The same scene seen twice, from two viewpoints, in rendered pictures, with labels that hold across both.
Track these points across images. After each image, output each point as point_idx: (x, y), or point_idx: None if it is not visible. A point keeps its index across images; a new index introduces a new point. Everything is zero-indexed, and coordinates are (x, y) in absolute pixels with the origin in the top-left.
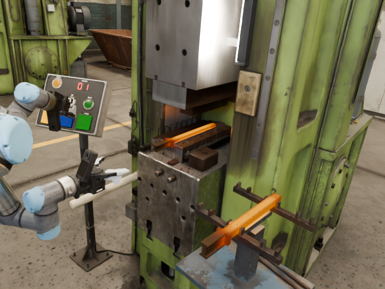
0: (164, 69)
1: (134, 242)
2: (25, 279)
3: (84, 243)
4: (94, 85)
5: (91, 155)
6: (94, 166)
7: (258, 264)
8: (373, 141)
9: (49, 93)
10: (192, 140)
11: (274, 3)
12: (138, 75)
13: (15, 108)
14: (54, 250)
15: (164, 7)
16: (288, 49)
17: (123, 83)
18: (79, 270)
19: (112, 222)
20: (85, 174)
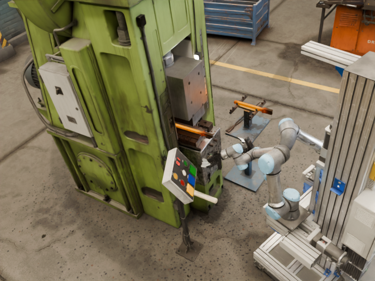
0: (195, 107)
1: (179, 221)
2: (219, 276)
3: (178, 258)
4: (177, 154)
5: (248, 137)
6: (242, 145)
7: (241, 123)
8: (11, 103)
9: (224, 149)
10: (195, 127)
11: (201, 51)
12: (166, 134)
13: (243, 156)
14: (190, 274)
15: (191, 83)
16: (206, 62)
17: None
18: (203, 249)
19: (152, 250)
20: (252, 144)
